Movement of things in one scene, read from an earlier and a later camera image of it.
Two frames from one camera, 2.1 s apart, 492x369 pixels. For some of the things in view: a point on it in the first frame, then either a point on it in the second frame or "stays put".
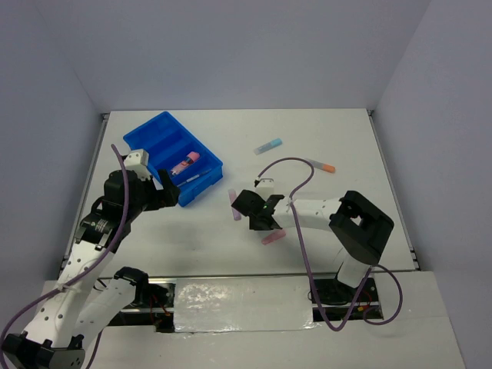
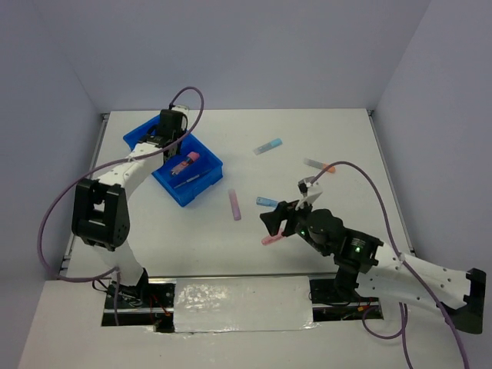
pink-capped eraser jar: x=191 y=157 stays put
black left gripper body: x=149 y=198 to x=180 y=134
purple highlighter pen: x=233 y=195 stays put
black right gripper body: x=253 y=225 to x=295 y=222
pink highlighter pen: x=276 y=235 stays put
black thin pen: x=192 y=178 stays put
